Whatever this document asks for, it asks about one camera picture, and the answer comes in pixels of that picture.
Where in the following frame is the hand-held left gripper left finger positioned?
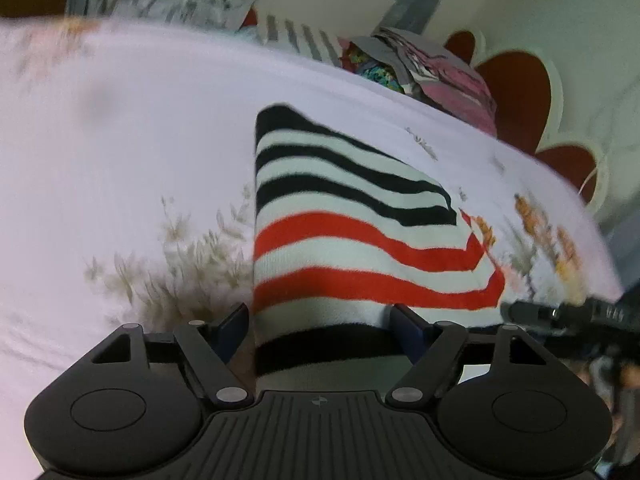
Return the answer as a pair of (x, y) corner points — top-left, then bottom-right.
(90, 301), (253, 408)

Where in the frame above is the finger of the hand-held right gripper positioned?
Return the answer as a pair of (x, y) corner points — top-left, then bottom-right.
(500, 296), (628, 343)

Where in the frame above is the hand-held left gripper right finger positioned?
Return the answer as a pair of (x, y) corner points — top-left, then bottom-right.
(384, 304), (549, 408)

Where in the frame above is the black white red striped sweater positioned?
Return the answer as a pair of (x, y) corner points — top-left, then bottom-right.
(252, 105), (507, 392)

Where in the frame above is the white floral bed sheet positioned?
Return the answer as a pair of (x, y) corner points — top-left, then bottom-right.
(0, 17), (626, 480)

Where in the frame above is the red and cream headboard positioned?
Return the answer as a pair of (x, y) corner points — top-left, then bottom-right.
(440, 25), (608, 216)

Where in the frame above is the pink printed cloth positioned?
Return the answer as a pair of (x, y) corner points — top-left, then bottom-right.
(375, 27), (498, 136)

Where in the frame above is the multicoloured patterned cloth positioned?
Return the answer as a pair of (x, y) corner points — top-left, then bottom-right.
(345, 40), (407, 93)

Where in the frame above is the grey striped cloth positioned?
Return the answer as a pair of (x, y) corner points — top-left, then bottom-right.
(257, 12), (346, 66)

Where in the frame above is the light blue printed cloth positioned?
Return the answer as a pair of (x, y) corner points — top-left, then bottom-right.
(112, 0), (258, 33)

